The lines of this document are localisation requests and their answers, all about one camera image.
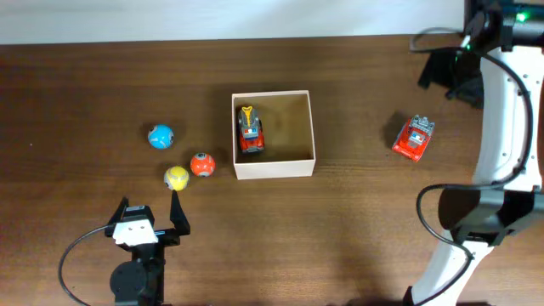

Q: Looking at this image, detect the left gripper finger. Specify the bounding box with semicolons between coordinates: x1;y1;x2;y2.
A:
108;196;128;226
170;190;190;235

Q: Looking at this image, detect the red truck with yellow crane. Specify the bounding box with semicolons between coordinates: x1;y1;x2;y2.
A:
237;105;264;154

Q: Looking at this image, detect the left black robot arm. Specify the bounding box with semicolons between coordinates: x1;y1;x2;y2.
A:
105;190;190;306

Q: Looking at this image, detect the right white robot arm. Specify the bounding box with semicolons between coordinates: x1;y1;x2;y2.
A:
403;1;543;305

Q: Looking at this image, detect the yellow toy ball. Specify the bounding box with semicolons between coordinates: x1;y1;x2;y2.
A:
164;166;190;191

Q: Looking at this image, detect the orange-red toy ball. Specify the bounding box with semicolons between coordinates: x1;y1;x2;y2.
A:
190;152;216;177

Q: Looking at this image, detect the blue toy ball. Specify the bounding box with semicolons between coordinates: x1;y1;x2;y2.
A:
148;124;174;150

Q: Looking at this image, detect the red toy fire truck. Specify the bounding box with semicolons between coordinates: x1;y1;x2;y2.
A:
392;115;435;162

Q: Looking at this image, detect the pink cardboard box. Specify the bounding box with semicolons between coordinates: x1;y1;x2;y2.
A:
231;90;316;180

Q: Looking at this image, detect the left black cable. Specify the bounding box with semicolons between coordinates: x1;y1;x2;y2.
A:
58;224;115;306

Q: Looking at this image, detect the black cable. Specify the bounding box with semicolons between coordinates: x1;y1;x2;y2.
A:
409;26;535;306
58;224;115;306

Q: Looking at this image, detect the right black cable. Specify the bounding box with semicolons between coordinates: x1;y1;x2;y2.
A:
409;26;535;306

